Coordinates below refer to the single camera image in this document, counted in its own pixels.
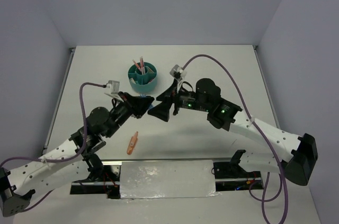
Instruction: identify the teal round desk organizer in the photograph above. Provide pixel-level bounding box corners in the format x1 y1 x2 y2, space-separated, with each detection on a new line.
128 62 157 94

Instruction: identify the silver foil sheet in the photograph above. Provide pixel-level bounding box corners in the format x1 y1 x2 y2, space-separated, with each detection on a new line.
120 160 218 199

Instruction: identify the blue highlighter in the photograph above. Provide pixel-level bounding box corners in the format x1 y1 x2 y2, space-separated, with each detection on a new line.
140 94 154 110

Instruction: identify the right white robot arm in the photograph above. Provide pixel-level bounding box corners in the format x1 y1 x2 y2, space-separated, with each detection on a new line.
148 78 318 186

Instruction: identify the orange highlighter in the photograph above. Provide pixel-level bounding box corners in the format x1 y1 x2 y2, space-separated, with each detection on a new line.
126 131 138 155

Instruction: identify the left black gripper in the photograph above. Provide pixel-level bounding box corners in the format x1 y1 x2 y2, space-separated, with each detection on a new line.
105 91 155 138

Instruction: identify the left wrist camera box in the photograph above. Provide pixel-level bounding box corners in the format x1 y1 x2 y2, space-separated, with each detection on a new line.
104 80 120 96

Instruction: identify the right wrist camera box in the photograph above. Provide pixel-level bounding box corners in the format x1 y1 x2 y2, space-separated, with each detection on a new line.
170 65 186 91

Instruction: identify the orange slim pen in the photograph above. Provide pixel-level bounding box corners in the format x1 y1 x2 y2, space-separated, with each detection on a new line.
139 57 145 75

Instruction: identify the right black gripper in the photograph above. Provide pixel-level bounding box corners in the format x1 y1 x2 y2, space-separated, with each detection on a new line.
147 78 210 121

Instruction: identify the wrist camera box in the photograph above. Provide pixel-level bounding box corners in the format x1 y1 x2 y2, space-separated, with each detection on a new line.
170 65 186 91
104 80 120 96

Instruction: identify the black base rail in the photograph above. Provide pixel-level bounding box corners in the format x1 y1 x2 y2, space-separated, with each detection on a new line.
70 159 263 200

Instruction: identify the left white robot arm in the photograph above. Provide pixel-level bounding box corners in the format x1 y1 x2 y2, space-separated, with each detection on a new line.
1 92 154 217

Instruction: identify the red slim pen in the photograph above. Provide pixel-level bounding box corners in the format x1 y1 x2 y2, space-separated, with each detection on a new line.
132 60 142 73

